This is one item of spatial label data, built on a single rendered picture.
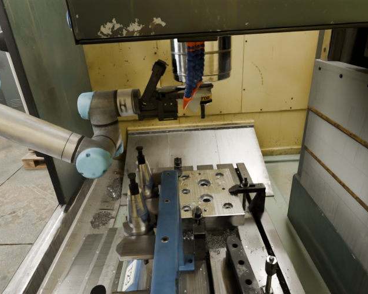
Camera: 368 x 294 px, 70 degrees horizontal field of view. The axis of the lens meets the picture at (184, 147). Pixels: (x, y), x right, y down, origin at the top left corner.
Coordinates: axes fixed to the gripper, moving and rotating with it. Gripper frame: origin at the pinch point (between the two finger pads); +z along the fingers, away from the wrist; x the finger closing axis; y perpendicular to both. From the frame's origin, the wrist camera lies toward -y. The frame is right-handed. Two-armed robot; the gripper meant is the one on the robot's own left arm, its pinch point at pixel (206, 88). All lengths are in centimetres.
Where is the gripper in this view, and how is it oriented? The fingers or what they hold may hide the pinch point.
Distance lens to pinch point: 74.9
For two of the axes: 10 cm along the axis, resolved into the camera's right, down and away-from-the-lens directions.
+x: 0.3, 4.3, -9.0
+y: 0.7, 9.0, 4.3
